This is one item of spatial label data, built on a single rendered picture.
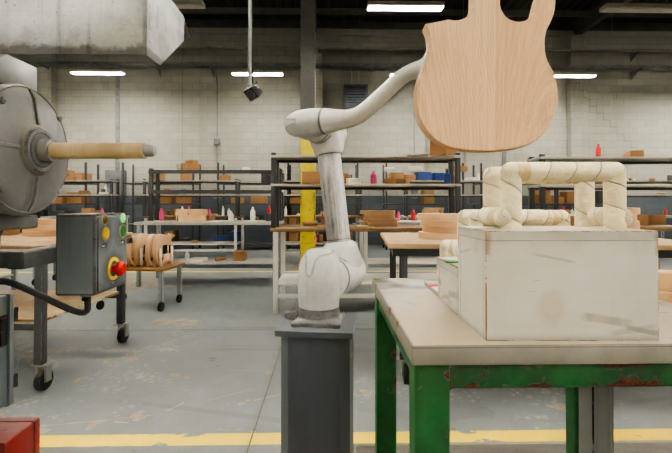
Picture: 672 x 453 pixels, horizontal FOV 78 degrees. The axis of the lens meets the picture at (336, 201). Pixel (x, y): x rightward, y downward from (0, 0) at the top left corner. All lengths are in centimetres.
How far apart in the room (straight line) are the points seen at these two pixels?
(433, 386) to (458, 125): 62
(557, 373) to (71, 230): 107
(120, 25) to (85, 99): 1319
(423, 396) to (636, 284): 37
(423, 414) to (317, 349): 86
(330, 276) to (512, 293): 93
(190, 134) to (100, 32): 1183
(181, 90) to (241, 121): 191
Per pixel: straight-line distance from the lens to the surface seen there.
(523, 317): 73
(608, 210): 80
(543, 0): 124
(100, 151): 94
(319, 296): 154
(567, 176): 76
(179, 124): 1276
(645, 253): 81
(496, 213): 72
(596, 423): 132
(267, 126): 1216
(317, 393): 160
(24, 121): 100
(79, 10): 85
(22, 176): 98
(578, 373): 79
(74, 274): 121
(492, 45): 115
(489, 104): 111
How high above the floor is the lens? 114
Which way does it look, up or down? 1 degrees up
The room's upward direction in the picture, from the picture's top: straight up
